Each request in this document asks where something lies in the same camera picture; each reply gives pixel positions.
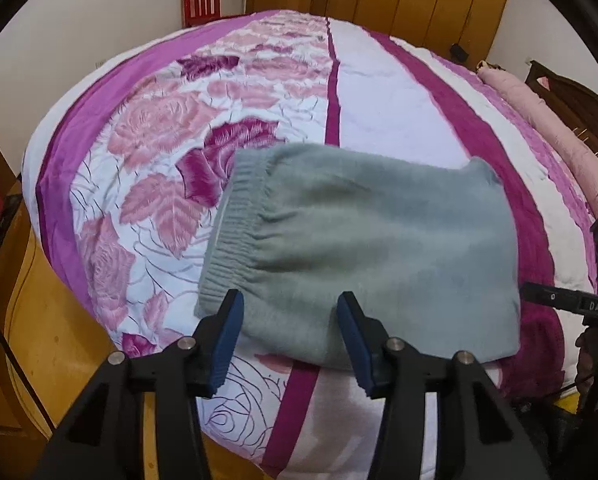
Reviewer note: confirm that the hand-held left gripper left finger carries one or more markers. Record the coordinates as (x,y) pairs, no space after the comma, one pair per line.
(226,342)

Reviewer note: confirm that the red wooden chair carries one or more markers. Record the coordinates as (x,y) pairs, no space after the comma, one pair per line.
(201,5)

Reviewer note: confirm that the grey pants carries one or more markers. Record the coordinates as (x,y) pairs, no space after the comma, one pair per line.
(369,240)

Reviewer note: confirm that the dark wooden headboard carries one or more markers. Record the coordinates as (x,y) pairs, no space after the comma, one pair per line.
(579,105)

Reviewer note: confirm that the floral pink bedspread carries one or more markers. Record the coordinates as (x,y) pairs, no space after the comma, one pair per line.
(394,105)

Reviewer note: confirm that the wooden wardrobe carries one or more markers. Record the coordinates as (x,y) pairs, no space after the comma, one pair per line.
(419,0)

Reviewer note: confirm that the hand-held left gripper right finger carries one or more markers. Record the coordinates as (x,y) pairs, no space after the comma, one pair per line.
(356,352)

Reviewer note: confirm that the pink bolster pillow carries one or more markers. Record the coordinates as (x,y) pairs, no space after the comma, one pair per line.
(554,125)

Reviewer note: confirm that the black wall adapter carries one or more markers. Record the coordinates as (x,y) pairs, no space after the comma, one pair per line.
(460,52)

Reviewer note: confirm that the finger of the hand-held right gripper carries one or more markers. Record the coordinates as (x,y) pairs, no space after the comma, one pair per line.
(564,300)

